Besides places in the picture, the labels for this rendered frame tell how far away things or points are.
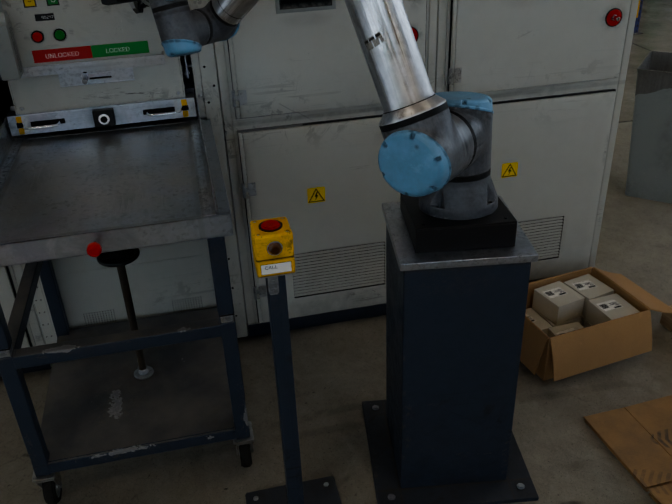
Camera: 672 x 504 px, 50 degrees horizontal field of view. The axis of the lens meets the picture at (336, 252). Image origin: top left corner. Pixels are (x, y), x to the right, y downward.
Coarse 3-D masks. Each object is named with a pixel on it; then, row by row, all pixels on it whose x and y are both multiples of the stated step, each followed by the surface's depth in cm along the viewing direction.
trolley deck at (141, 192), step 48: (48, 144) 210; (96, 144) 208; (144, 144) 207; (48, 192) 180; (96, 192) 179; (144, 192) 178; (192, 192) 177; (0, 240) 159; (48, 240) 159; (96, 240) 162; (144, 240) 164; (192, 240) 167
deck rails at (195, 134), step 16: (0, 128) 203; (192, 128) 216; (0, 144) 200; (16, 144) 210; (192, 144) 204; (0, 160) 197; (208, 160) 194; (0, 176) 189; (208, 176) 184; (0, 192) 181; (208, 192) 176; (208, 208) 168
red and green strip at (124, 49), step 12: (60, 48) 204; (72, 48) 204; (84, 48) 205; (96, 48) 206; (108, 48) 207; (120, 48) 207; (132, 48) 208; (144, 48) 209; (36, 60) 204; (48, 60) 205; (60, 60) 205
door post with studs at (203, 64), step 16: (192, 0) 206; (208, 48) 213; (192, 64) 215; (208, 64) 216; (208, 80) 218; (208, 96) 220; (208, 112) 223; (224, 144) 229; (224, 160) 231; (224, 176) 234; (240, 288) 256; (240, 304) 259; (240, 320) 262; (240, 336) 266
